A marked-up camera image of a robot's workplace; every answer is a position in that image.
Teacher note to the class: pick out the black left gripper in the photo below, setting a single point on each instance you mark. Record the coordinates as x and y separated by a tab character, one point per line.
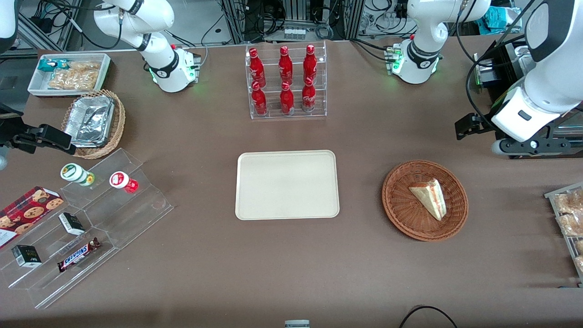
483	123

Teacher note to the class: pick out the white rectangular bin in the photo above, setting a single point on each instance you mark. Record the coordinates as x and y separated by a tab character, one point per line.
35	85

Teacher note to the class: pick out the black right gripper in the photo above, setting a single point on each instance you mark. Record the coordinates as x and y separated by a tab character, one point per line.
10	130

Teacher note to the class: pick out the red lid white cup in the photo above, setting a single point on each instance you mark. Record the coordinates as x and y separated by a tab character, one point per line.
120	180

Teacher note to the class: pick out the wrapped pastry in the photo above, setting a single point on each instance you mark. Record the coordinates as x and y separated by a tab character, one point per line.
571	224
579	246
579	263
571	201

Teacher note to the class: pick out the bag of beige crackers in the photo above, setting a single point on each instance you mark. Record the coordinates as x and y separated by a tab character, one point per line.
75	76

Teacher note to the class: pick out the clear acrylic bottle rack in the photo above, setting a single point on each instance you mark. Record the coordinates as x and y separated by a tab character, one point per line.
288	116

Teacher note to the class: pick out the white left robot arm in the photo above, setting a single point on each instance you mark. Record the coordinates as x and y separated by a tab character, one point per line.
421	27

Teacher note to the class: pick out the red cola bottle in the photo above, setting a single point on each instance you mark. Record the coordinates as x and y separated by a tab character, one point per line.
309	96
259	100
287	99
256	68
285	66
310	64

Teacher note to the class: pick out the triangular sandwich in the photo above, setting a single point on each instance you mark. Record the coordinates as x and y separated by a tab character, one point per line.
430	198

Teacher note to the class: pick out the light wicker basket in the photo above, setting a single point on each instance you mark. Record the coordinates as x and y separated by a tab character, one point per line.
119	118

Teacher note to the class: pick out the red cookie box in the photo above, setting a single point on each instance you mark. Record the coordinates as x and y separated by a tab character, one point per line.
27	212

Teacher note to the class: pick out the Snickers chocolate bar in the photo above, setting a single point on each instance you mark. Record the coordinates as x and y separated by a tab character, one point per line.
78	255

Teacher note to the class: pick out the small grey device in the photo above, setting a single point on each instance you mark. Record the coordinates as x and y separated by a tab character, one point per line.
297	324

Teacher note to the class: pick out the black food display case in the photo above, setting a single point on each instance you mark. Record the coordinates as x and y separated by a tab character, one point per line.
505	59

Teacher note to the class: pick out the green lid white cup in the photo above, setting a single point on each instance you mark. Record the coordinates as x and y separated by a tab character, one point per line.
73	172

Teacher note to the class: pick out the clear acrylic stepped stand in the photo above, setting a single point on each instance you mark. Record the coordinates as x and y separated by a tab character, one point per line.
132	214

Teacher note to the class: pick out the stack of foil trays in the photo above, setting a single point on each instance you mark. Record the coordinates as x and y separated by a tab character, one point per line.
89	120

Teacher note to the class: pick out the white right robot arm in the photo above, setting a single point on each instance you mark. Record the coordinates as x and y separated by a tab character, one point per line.
155	59

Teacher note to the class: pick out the teal snack packet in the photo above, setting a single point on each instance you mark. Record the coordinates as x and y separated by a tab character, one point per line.
49	64

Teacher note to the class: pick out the round brown wicker basket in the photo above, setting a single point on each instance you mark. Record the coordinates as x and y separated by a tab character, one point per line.
405	214

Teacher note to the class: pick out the white power strip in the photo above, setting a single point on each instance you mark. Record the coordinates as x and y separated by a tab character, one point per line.
294	33

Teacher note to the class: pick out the beige plastic tray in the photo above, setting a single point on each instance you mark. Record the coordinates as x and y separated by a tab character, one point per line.
287	184

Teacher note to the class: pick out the small black white box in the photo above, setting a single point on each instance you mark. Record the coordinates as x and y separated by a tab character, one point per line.
71	223

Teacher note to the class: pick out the teal plastic bag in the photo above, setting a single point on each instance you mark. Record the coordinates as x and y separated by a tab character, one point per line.
498	18

